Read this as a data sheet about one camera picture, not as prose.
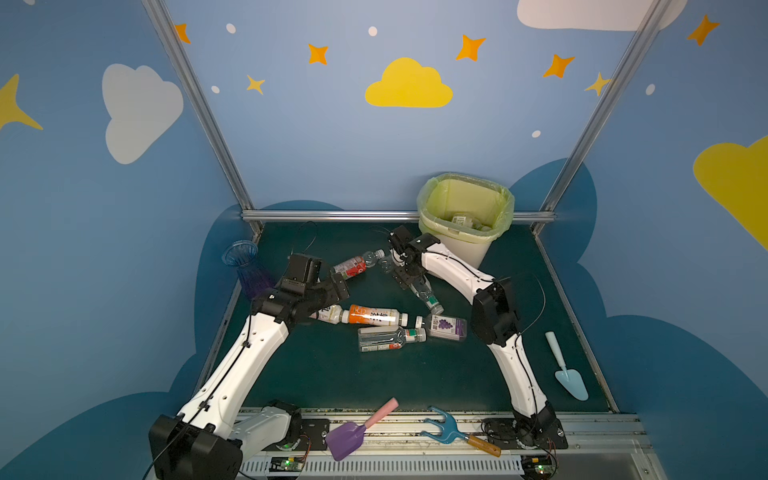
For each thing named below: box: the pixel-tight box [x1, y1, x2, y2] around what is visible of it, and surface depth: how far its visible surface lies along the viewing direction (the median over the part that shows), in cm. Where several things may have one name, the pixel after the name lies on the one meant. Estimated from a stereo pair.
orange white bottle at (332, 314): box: [309, 304, 350, 325], surface depth 93 cm
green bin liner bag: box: [417, 173, 515, 243], surface depth 98 cm
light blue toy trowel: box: [545, 331, 589, 401], surface depth 86 cm
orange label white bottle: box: [342, 304, 408, 327], surface depth 93 cm
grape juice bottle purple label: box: [415, 314, 468, 342], surface depth 92 cm
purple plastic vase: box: [222, 240, 275, 301], surface depth 89 cm
